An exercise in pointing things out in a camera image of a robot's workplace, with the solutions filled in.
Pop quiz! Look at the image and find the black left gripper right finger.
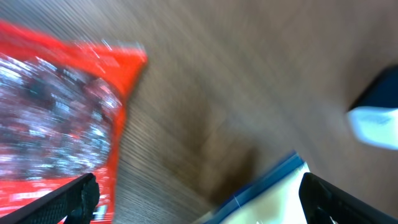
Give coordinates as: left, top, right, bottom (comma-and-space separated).
298, 172, 397, 224

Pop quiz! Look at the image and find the red candy bag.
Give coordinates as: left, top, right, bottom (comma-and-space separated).
1, 21, 147, 223

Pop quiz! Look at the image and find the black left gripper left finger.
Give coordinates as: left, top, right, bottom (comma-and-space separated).
1, 173, 100, 224

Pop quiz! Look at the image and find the yellow wet wipes pack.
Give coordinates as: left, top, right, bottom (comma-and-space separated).
195, 152, 309, 224

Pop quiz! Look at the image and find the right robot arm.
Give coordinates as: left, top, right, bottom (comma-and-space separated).
298, 65, 397, 224

